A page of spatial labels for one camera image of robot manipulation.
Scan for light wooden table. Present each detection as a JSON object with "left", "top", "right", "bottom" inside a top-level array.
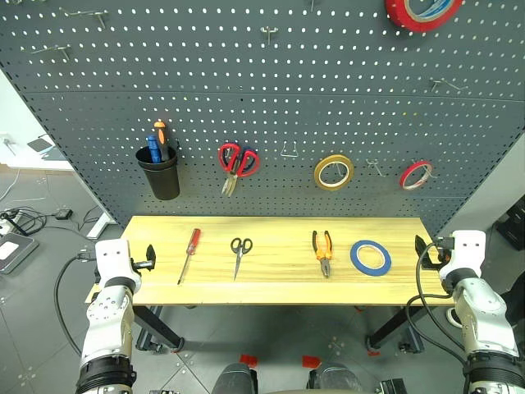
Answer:
[{"left": 84, "top": 215, "right": 457, "bottom": 307}]

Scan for yellow tape roll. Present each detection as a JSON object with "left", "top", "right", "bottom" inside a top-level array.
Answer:
[{"left": 313, "top": 153, "right": 356, "bottom": 192}]

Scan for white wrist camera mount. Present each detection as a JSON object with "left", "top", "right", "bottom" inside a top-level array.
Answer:
[
  {"left": 94, "top": 239, "right": 137, "bottom": 289},
  {"left": 438, "top": 230, "right": 486, "bottom": 277}
]

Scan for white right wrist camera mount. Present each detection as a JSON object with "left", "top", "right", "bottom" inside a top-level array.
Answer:
[{"left": 438, "top": 230, "right": 486, "bottom": 277}]

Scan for small red tape roll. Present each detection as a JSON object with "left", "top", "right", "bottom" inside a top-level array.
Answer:
[{"left": 399, "top": 160, "right": 436, "bottom": 191}]

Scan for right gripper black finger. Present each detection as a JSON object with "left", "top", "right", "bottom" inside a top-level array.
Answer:
[{"left": 414, "top": 234, "right": 430, "bottom": 270}]

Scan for orange and black pliers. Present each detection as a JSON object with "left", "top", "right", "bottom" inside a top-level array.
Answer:
[{"left": 311, "top": 229, "right": 335, "bottom": 279}]

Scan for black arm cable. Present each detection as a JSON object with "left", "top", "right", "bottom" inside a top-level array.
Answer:
[
  {"left": 404, "top": 239, "right": 471, "bottom": 367},
  {"left": 53, "top": 250, "right": 99, "bottom": 358}
]

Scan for black equipment box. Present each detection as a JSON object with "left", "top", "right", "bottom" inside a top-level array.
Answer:
[{"left": 493, "top": 204, "right": 525, "bottom": 252}]

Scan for red handled scissors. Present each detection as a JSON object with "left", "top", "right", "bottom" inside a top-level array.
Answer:
[{"left": 217, "top": 141, "right": 262, "bottom": 199}]

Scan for black handled scissors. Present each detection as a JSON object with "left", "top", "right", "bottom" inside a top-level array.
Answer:
[{"left": 229, "top": 236, "right": 254, "bottom": 282}]

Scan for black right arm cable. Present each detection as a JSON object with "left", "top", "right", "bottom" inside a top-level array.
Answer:
[{"left": 404, "top": 239, "right": 471, "bottom": 367}]

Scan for orange and black screwdriver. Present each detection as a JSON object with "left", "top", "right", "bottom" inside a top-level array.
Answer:
[{"left": 153, "top": 120, "right": 171, "bottom": 163}]

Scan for grey flat floor pad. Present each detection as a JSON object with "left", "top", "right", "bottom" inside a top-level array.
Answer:
[{"left": 0, "top": 234, "right": 40, "bottom": 276}]

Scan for dark rounded shape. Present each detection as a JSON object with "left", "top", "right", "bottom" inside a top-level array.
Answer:
[
  {"left": 306, "top": 363, "right": 364, "bottom": 394},
  {"left": 211, "top": 362, "right": 259, "bottom": 394}
]

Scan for white power strip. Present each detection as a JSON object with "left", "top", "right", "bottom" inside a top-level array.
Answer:
[{"left": 0, "top": 208, "right": 22, "bottom": 236}]

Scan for red handled screwdriver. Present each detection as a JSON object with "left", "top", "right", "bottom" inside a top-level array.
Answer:
[{"left": 176, "top": 227, "right": 203, "bottom": 286}]

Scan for black plastic cup holder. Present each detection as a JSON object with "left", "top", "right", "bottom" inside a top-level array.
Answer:
[{"left": 135, "top": 145, "right": 181, "bottom": 202}]

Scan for blue handled screwdriver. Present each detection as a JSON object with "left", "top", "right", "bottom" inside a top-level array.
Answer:
[{"left": 146, "top": 135, "right": 162, "bottom": 164}]

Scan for blue tape roll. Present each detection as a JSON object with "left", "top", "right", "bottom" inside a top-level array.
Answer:
[{"left": 349, "top": 239, "right": 393, "bottom": 276}]

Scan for grey pegboard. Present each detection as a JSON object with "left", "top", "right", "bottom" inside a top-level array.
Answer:
[{"left": 0, "top": 0, "right": 525, "bottom": 244}]

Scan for black table leg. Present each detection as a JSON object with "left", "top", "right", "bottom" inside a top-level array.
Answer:
[
  {"left": 365, "top": 305, "right": 428, "bottom": 355},
  {"left": 132, "top": 305, "right": 184, "bottom": 353}
]

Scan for large red tape roll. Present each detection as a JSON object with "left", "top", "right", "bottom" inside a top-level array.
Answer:
[{"left": 383, "top": 0, "right": 464, "bottom": 34}]

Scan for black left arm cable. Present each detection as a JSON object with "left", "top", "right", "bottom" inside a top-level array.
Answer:
[{"left": 53, "top": 250, "right": 99, "bottom": 358}]

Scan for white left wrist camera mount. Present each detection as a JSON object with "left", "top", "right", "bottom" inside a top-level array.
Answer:
[{"left": 94, "top": 239, "right": 137, "bottom": 289}]

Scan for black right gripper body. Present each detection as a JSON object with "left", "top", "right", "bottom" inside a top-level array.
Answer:
[{"left": 426, "top": 236, "right": 455, "bottom": 270}]

